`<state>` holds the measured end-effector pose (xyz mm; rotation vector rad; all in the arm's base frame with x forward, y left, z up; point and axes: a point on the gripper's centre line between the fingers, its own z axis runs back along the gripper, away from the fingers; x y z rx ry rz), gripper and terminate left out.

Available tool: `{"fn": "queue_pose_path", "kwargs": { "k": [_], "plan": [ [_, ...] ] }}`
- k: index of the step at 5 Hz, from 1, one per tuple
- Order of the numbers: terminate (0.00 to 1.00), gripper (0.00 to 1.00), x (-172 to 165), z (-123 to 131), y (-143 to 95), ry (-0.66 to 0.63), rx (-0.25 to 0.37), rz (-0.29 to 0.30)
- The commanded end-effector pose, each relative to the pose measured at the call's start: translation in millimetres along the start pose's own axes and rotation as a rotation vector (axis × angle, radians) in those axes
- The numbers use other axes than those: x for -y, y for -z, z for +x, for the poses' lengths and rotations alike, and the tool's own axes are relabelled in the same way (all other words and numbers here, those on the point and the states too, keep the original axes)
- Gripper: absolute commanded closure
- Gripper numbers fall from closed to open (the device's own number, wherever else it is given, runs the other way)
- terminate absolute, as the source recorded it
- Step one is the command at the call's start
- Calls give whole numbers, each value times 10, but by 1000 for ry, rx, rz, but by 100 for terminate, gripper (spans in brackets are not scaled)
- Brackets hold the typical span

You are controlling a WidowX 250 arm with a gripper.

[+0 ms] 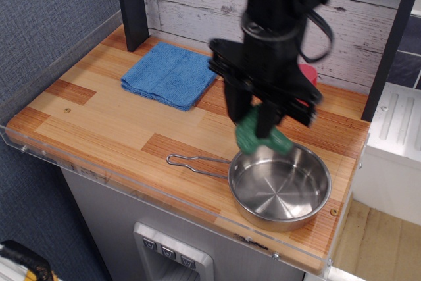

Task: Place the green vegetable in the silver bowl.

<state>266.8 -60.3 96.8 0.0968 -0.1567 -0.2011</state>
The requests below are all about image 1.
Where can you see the grey toy fridge cabinet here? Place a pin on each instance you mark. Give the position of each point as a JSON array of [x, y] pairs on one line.
[[110, 213]]

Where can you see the blue folded cloth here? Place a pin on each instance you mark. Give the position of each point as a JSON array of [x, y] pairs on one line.
[[171, 75]]

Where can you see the white toy sink unit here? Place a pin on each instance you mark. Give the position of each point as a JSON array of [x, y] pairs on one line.
[[388, 176]]

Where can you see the stainless steel pot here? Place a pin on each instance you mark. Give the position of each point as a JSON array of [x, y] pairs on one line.
[[278, 192]]

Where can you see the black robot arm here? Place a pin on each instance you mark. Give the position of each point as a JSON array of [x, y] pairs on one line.
[[282, 14]]

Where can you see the yellow and black object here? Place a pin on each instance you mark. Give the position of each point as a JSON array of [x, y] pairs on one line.
[[18, 266]]

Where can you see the red plastic cup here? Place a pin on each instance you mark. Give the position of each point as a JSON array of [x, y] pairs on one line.
[[310, 75]]

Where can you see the black right frame post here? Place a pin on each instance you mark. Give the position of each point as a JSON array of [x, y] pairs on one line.
[[397, 30]]

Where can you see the silver dispenser button panel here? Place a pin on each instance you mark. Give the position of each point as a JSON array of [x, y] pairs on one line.
[[166, 258]]

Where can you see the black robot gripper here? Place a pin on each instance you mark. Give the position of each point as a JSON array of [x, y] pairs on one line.
[[260, 66]]

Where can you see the green toy broccoli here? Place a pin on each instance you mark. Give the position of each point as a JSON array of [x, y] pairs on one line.
[[248, 141]]

